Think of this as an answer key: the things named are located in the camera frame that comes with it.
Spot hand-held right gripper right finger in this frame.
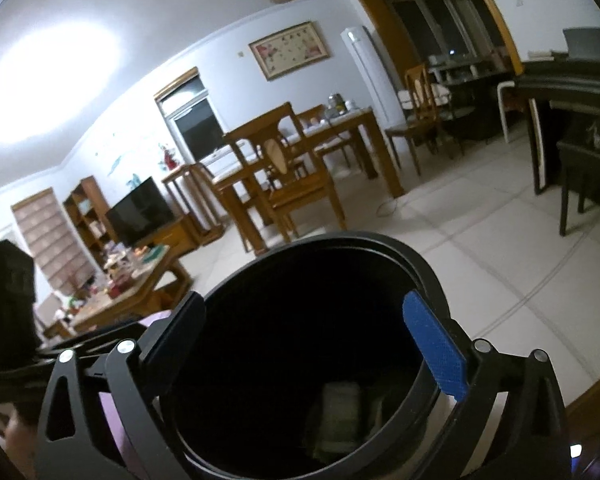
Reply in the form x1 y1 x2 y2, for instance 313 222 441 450
402 290 572 480

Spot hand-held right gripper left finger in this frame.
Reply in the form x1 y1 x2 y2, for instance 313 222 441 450
36 291 206 480

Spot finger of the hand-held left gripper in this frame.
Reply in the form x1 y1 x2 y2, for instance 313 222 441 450
32 322 148 361

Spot black plastic bin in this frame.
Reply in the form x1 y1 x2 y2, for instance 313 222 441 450
162 230 453 480

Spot beige wooden armchair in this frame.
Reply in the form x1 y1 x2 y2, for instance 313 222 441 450
34 290 81 338

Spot wooden coffee table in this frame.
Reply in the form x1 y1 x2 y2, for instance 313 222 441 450
42 245 193 341

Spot beige roman blind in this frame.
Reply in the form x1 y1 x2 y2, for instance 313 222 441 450
11 187 97 297

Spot wooden television cabinet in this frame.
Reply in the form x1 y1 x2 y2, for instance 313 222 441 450
146 214 202 262

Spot purple tablecloth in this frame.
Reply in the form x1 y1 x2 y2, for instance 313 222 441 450
95 310 181 480

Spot wooden bookshelf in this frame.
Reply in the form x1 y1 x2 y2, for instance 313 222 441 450
62 176 118 267

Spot black flat television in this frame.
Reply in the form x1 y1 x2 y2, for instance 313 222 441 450
105 176 177 247

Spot tall wooden plant stand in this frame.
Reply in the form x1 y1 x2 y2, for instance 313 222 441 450
161 162 227 247

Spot red flower vase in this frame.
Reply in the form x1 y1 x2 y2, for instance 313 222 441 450
161 142 182 171

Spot wooden dining chair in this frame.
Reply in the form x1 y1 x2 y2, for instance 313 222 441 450
222 102 347 256
385 64 464 176
296 104 354 168

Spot white framed window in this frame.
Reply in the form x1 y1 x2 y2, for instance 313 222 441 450
154 66 227 163

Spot wooden dining table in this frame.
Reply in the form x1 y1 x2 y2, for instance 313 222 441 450
200 106 406 256

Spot black piano bench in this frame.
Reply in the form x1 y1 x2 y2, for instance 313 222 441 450
555 112 600 237

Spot metal kettle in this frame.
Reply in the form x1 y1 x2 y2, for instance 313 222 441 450
325 92 349 119

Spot white standing air conditioner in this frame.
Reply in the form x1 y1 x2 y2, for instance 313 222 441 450
340 25 407 132

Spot framed floral picture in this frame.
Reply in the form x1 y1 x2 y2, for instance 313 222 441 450
248 21 331 82

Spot black upright piano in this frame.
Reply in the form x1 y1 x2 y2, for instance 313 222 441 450
512 26 600 197

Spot balcony window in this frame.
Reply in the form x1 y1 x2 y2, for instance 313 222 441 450
390 0 507 62

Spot white wire basket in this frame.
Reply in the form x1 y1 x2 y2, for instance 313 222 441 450
102 242 142 281

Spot white metal frame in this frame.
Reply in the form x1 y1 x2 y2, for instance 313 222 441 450
497 80 520 144

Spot wooden arched doorway frame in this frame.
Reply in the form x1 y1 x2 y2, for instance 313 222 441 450
354 0 524 77

